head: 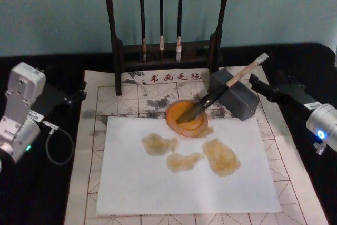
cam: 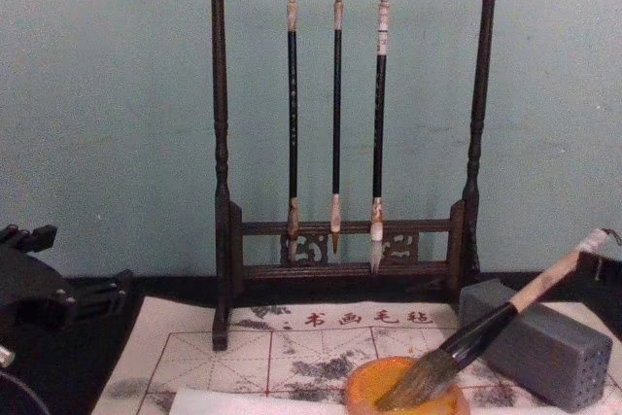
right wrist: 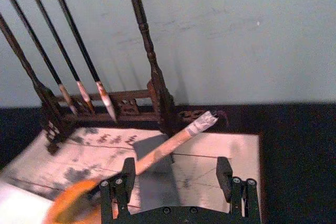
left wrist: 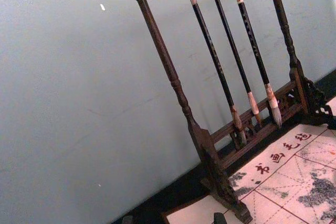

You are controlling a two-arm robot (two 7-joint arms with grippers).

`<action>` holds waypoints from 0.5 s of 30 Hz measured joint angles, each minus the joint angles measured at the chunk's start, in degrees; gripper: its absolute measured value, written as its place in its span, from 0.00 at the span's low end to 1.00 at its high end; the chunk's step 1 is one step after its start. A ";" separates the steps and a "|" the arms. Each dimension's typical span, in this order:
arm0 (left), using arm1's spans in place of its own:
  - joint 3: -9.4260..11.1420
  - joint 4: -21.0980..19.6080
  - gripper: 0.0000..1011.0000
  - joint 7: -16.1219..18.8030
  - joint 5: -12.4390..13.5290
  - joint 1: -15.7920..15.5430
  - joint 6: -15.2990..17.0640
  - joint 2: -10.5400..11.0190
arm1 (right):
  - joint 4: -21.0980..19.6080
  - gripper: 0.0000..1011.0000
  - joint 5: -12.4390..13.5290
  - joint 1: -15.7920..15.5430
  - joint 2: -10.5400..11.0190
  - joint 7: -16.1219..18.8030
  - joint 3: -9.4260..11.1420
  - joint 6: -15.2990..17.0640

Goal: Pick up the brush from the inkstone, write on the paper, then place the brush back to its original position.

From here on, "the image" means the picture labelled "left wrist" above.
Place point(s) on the dark carved wooden brush rack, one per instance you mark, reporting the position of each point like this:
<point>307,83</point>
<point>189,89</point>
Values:
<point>157,40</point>

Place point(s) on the white paper sheet dark border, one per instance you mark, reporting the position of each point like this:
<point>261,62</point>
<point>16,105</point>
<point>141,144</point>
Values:
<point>189,213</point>

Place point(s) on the black brush with grey tip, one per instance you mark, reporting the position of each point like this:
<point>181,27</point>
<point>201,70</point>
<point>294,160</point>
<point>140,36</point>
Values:
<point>254,48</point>

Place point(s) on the black brush with brown tip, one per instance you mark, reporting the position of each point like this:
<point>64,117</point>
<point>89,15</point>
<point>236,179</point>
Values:
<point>234,48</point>

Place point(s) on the white felt mat red grid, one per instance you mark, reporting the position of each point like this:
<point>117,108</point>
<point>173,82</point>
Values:
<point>288,182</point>

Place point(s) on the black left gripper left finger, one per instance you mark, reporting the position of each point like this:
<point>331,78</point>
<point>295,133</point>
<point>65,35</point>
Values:
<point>128,220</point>

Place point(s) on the black brush with dark tip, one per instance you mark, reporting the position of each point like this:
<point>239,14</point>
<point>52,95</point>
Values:
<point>210,48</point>

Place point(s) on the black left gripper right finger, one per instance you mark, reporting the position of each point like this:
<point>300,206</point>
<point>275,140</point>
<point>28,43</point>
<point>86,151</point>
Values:
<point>220,218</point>

